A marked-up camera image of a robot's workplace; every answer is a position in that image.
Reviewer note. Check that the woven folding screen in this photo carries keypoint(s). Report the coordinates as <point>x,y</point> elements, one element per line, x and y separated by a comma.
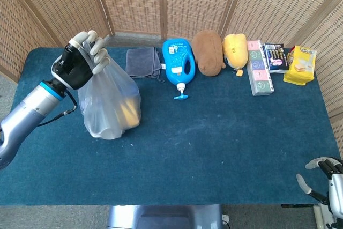
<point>198,3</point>

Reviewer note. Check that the yellow sponge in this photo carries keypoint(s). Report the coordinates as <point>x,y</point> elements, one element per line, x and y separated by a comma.
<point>131,111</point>

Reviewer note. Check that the yellow snack packet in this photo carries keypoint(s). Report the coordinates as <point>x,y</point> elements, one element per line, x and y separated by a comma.
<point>300,65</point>

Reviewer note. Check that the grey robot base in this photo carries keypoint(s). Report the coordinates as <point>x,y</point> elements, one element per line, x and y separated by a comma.
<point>166,217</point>

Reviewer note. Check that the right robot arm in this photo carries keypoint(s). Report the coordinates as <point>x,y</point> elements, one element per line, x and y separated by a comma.
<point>335,222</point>

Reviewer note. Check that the grey folded towel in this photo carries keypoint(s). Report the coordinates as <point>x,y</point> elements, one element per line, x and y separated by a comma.
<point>143,61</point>

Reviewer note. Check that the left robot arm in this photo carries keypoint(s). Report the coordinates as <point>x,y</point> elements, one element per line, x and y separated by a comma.
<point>24,113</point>

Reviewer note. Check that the blue pump bottle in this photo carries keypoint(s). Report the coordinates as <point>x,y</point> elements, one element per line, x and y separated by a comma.
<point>179,64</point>

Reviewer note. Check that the brown plush toy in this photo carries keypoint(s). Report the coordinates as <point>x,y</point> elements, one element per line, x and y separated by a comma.
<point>209,52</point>

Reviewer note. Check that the dark blue snack box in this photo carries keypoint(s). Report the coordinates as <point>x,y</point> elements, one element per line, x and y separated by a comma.
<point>276,57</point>

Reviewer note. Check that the pastel tissue pack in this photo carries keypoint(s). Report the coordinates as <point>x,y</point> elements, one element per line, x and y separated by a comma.
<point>259,70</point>

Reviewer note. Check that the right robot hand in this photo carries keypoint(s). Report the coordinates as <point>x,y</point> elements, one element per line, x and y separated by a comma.
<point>325,183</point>

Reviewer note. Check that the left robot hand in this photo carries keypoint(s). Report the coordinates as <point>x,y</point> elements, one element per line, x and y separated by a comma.
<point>77,61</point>

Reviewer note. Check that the clear plastic bag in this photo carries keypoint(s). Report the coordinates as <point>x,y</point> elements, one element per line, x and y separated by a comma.
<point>111,97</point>

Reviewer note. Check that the yellow plush toy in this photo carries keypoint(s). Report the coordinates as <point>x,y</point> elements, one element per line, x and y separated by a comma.
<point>235,50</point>

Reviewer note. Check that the blue table mat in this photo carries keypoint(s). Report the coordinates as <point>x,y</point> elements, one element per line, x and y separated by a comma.
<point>203,137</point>

